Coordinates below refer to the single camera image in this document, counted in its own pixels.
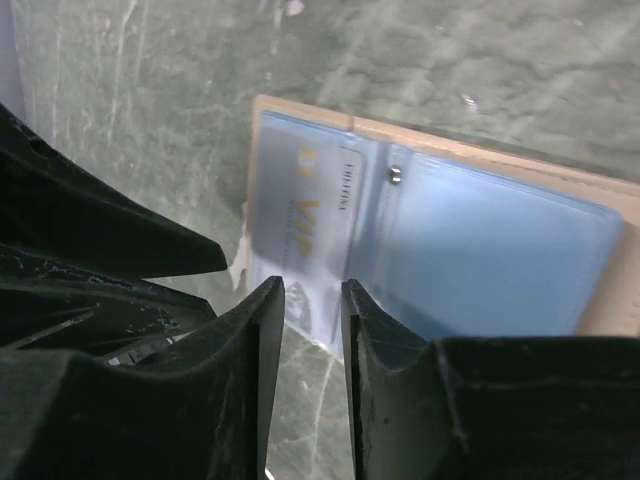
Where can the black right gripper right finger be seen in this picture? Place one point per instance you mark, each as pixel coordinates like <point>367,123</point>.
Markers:
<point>486,408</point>

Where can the beige leather card holder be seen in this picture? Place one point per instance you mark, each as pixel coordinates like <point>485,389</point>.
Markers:
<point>454,239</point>

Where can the silver Chlitina VIP card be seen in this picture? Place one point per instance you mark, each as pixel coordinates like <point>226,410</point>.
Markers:
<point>304,209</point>

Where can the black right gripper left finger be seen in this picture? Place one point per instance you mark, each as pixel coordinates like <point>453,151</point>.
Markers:
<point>199,409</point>

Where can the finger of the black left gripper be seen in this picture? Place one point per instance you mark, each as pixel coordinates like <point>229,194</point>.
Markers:
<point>47,303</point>
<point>51,205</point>

